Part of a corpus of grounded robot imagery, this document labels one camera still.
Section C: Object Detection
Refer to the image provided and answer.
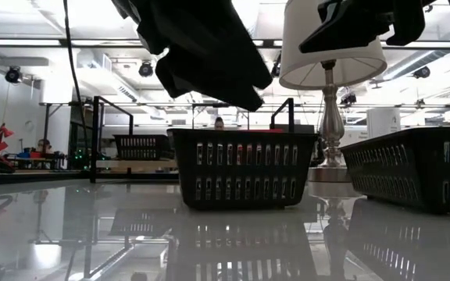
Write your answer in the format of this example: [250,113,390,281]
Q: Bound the black aluminium rig frame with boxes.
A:
[0,37,450,49]

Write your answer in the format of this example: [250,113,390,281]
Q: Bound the wooden shelf with black frame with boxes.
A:
[89,95,296,184]

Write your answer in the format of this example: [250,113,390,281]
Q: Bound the black monitor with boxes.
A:
[285,123,316,136]

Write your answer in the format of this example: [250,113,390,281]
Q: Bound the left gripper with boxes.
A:
[111,0,273,112]

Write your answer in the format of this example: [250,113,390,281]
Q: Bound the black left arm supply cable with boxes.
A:
[62,0,93,151]

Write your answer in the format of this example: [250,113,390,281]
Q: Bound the white cylindrical device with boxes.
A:
[366,107,402,138]

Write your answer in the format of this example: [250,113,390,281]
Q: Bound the table lamp with white shade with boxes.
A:
[278,0,388,183]

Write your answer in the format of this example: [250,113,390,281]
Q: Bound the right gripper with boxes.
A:
[298,0,426,54]

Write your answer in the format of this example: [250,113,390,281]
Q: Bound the black slotted plastic basket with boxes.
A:
[112,133,175,161]
[338,125,450,215]
[166,127,320,212]

